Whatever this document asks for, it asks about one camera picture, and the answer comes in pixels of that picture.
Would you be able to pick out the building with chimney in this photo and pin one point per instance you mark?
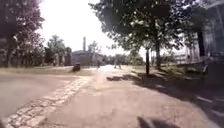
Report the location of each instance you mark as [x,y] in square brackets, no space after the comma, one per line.
[81,58]

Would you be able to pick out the tree with thin trunk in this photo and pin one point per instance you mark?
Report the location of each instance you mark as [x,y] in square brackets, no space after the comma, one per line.
[157,56]
[147,63]

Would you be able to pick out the dark car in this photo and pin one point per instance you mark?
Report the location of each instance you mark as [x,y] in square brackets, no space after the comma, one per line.
[76,67]

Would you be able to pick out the brown dirt path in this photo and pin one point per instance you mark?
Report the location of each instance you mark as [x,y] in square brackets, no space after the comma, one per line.
[110,103]

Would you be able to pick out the group of trees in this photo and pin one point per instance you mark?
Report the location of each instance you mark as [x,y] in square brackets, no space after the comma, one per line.
[56,50]

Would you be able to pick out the shaded grass patch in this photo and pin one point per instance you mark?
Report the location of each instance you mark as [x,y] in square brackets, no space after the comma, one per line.
[175,71]

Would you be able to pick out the dry grass strip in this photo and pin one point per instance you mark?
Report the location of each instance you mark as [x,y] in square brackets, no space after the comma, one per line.
[36,70]

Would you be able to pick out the cobblestone strip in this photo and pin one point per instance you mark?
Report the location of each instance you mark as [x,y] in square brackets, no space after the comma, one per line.
[43,104]

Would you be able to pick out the grey asphalt road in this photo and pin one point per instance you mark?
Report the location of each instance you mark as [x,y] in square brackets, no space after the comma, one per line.
[20,90]

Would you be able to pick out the large dark tree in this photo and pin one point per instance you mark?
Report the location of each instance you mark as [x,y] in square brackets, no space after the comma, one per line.
[16,30]

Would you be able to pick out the grey building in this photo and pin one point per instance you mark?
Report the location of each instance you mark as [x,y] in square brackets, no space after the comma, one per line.
[214,33]

